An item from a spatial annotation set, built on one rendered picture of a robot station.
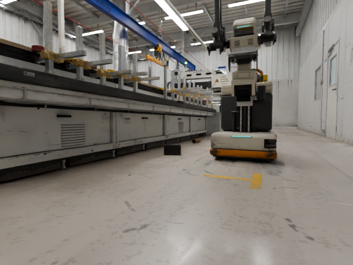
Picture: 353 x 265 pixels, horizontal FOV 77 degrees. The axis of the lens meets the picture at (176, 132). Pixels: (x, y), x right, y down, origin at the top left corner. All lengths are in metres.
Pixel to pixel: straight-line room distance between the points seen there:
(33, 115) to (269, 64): 11.52
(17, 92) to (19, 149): 0.44
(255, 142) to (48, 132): 1.76
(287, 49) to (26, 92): 11.93
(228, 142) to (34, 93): 1.63
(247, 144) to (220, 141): 0.26
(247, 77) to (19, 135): 1.95
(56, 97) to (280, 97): 11.25
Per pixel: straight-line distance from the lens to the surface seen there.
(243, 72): 2.31
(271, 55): 12.56
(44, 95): 1.66
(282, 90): 12.24
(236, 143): 2.21
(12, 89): 1.55
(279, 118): 12.14
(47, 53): 1.67
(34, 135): 1.88
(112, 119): 2.43
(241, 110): 2.47
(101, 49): 2.08
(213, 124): 6.09
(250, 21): 2.38
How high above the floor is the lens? 0.40
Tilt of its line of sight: 3 degrees down
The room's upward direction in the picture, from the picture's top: straight up
